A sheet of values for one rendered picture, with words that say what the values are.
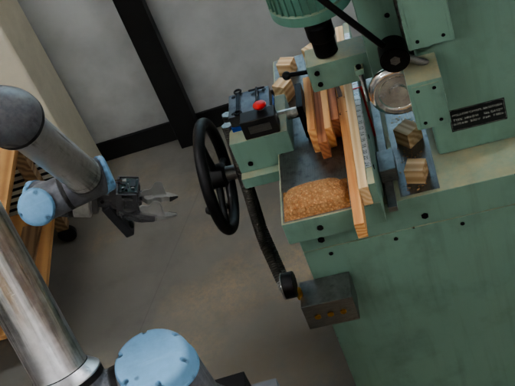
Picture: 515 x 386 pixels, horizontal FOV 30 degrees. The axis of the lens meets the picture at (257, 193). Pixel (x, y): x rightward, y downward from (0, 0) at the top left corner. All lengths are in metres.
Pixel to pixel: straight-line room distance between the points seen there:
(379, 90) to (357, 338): 0.70
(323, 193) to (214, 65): 1.79
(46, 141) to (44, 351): 0.41
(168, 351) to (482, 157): 0.81
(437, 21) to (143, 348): 0.84
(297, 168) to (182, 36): 1.61
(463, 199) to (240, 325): 1.16
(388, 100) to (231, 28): 1.67
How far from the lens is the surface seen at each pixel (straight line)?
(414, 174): 2.11
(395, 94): 2.02
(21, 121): 1.80
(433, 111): 1.98
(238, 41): 3.66
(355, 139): 2.05
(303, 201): 1.98
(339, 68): 2.09
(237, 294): 3.17
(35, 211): 2.31
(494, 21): 2.00
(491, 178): 2.10
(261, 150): 2.15
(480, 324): 2.44
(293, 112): 2.16
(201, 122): 2.26
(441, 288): 2.32
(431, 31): 1.88
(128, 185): 2.42
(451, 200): 2.12
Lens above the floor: 2.23
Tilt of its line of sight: 40 degrees down
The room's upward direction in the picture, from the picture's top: 23 degrees counter-clockwise
